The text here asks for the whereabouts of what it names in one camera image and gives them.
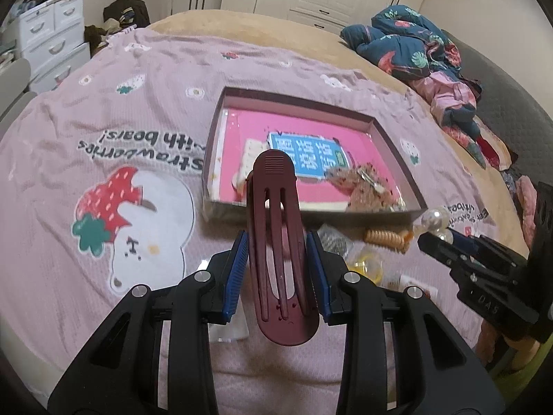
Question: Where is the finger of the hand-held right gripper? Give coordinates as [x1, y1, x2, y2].
[417, 232, 469, 278]
[447, 228, 493, 255]

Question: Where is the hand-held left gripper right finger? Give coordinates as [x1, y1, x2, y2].
[306, 230, 506, 415]

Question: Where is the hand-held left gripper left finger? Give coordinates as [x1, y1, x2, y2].
[47, 230, 249, 415]

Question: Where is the pearl bead hair tie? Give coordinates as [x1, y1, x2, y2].
[412, 206, 454, 243]

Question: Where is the silver glitter hair clip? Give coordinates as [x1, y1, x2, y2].
[319, 224, 353, 257]

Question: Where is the white card packet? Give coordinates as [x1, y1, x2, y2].
[389, 274, 429, 298]

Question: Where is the yellow hair claw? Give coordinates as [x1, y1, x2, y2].
[349, 251, 384, 285]

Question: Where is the clear white packet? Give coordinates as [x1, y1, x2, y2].
[208, 311, 250, 343]

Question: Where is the orange spiral hair tie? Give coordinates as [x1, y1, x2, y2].
[364, 228, 412, 255]

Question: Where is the dark red hair clip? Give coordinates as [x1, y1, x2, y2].
[245, 149, 321, 347]

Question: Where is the brown shallow box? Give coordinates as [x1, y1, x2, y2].
[202, 86, 428, 228]

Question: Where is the person's right hand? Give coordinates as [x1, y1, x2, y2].
[475, 322, 542, 370]

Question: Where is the pink fuzzy cloth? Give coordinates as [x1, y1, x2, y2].
[513, 175, 543, 245]

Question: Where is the green clothing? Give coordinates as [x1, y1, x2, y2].
[493, 341, 553, 400]

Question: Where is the brown furry hair clip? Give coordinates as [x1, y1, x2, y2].
[325, 163, 404, 213]

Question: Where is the white comb hair clip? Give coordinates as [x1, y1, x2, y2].
[233, 137, 265, 193]

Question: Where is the blue printed card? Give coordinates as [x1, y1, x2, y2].
[267, 131, 352, 183]

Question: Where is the grey padded headboard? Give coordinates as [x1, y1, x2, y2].
[441, 29, 553, 178]

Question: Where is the pink printed blanket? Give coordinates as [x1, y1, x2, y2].
[0, 28, 532, 415]

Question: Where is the dark floral quilt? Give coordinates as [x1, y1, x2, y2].
[340, 4, 491, 169]

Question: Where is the olive cloth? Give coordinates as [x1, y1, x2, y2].
[83, 23, 114, 59]

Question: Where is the dark bag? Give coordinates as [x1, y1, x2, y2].
[103, 0, 150, 30]

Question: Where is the grey oval board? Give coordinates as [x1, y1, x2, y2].
[0, 57, 39, 128]

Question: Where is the white drawer cabinet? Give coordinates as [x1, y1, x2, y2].
[11, 0, 92, 95]

